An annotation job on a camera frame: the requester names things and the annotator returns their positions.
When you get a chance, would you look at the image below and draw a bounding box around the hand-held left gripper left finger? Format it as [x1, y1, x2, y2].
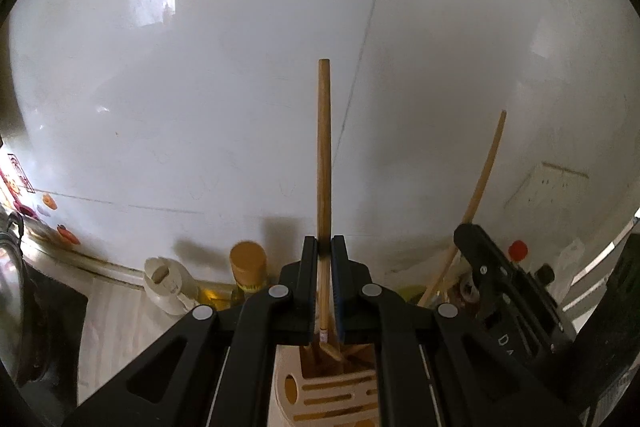
[62, 235, 321, 427]

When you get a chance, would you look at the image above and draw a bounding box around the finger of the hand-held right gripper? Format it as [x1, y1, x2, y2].
[452, 223, 577, 366]

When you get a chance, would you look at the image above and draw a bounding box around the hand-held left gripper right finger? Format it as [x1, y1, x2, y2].
[330, 235, 584, 427]

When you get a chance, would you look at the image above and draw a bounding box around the beige slotted chopstick holder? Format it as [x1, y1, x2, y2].
[272, 341, 382, 427]

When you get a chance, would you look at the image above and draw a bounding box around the light wooden chopstick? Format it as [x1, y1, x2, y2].
[316, 59, 334, 344]
[417, 109, 508, 309]

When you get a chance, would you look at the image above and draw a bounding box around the yellow lid jar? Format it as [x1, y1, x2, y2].
[229, 240, 269, 294]

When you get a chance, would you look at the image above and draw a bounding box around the white plastic bottle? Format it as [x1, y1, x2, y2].
[143, 256, 199, 319]

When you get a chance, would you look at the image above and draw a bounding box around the black cooking pot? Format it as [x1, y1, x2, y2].
[0, 211, 90, 389]

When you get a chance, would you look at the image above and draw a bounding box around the wall socket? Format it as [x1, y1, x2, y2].
[524, 161, 592, 209]

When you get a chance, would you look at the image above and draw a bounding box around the red printed wall label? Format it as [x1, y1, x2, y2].
[0, 152, 37, 195]

